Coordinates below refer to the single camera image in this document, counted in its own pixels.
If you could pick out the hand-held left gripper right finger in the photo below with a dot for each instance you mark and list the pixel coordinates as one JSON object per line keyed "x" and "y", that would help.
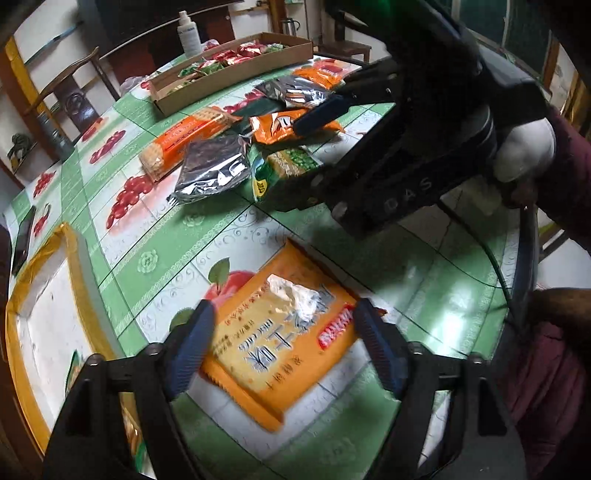
{"x": 381, "y": 346}

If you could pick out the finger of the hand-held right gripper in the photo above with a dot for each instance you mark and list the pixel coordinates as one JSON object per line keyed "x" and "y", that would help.
{"x": 314, "y": 189}
{"x": 321, "y": 115}

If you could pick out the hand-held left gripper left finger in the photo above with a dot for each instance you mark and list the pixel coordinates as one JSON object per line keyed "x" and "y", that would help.
{"x": 191, "y": 350}

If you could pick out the large orange snack packet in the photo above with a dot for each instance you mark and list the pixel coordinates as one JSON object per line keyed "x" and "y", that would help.
{"x": 277, "y": 337}

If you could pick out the white yellow-rimmed tray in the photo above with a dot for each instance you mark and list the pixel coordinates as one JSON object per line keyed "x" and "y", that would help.
{"x": 51, "y": 323}

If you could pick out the person's right forearm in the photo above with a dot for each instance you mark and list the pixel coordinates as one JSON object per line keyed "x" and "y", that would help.
{"x": 572, "y": 170}

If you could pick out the person's right hand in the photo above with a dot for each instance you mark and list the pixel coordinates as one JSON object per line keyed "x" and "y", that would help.
{"x": 524, "y": 150}

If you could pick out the green pea snack packet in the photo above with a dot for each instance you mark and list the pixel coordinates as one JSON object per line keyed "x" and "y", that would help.
{"x": 284, "y": 166}

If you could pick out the silver foil packet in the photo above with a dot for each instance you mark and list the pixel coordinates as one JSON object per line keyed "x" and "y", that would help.
{"x": 210, "y": 170}
{"x": 288, "y": 92}

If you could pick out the orange and red snack packet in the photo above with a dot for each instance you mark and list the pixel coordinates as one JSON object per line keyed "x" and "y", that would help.
{"x": 323, "y": 71}

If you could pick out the small orange snack packet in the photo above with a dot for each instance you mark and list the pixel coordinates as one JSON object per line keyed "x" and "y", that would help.
{"x": 274, "y": 127}

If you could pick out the wooden stool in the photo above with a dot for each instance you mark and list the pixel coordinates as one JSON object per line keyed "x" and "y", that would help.
{"x": 346, "y": 48}

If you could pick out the long flat cardboard tray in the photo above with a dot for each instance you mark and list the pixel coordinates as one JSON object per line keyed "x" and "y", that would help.
{"x": 240, "y": 76}

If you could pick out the metal kettle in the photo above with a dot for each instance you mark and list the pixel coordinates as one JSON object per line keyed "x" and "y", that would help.
{"x": 291, "y": 24}

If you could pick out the pile of red snack packets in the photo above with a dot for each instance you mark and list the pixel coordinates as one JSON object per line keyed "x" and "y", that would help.
{"x": 240, "y": 51}

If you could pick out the fruit printed tablecloth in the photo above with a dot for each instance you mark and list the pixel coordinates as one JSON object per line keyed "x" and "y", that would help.
{"x": 152, "y": 240}

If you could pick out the pile of green snack packets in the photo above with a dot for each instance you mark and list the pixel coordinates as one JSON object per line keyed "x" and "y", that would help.
{"x": 203, "y": 70}

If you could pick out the pink plastic bag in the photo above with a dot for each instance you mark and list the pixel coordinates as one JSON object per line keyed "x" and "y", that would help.
{"x": 211, "y": 45}

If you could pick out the orange cracker packet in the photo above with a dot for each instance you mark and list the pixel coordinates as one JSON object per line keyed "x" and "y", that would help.
{"x": 184, "y": 138}

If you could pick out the white spray bottle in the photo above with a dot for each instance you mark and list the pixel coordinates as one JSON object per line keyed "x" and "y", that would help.
{"x": 189, "y": 32}

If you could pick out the person's maroon clothing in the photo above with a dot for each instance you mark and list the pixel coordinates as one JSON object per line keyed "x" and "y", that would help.
{"x": 549, "y": 378}

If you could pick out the black smartphone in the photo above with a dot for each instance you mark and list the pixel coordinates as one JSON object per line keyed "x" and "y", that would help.
{"x": 23, "y": 240}

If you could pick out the grey metal cylinder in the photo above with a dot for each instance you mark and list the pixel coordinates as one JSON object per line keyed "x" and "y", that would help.
{"x": 53, "y": 134}

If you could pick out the wooden chair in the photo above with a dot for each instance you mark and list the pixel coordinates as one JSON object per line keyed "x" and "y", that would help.
{"x": 62, "y": 87}

